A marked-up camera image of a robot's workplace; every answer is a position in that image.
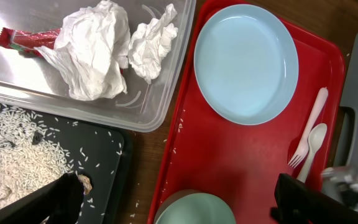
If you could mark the light blue plastic plate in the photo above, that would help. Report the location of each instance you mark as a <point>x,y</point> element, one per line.
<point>246,64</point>

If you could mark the clear plastic waste bin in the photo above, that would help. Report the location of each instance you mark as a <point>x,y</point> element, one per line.
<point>29,81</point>

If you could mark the black food waste tray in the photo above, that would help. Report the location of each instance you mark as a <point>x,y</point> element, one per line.
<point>98,161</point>

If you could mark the red snack wrapper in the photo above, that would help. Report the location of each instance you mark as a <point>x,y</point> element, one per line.
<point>24,41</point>

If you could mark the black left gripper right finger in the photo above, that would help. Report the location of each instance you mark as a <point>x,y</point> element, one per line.
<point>296,203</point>

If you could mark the green plastic bowl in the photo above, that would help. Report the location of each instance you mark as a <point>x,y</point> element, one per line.
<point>194,207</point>

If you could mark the cream plastic spoon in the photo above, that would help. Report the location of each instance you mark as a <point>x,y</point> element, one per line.
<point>315,141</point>

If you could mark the red plastic tray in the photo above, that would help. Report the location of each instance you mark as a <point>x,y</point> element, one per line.
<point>241,164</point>

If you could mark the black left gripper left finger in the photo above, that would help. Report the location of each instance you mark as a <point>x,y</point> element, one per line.
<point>58,202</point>

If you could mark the small crumpled white napkin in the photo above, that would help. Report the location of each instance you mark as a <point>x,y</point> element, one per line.
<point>151,43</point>

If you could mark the rice and food scraps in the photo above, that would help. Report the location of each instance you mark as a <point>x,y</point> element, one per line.
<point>17,155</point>

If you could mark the large white napkin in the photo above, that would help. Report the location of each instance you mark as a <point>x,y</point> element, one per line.
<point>91,50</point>

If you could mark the pink plastic fork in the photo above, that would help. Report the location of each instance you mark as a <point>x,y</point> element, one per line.
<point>302,148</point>

